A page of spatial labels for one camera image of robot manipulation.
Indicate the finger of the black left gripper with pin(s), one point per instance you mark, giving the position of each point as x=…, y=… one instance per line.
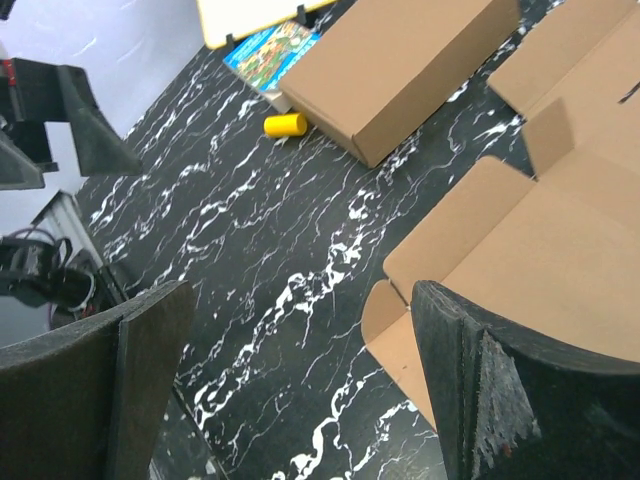
x=99, y=149
x=18, y=172

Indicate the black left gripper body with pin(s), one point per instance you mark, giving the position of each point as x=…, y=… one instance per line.
x=30, y=97

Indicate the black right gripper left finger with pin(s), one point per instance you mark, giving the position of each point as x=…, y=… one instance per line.
x=85, y=401

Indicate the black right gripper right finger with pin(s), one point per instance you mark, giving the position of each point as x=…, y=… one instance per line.
x=511, y=403

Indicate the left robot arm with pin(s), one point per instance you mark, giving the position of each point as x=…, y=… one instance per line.
x=54, y=261

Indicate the closed brown cardboard box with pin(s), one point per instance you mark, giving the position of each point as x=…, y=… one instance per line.
x=385, y=67

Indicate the yellow framed whiteboard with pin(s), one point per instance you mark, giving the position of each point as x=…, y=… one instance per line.
x=237, y=19

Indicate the colourful blue book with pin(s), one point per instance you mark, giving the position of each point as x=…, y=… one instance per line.
x=265, y=57

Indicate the yellow cylinder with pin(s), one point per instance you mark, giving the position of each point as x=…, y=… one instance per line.
x=285, y=125

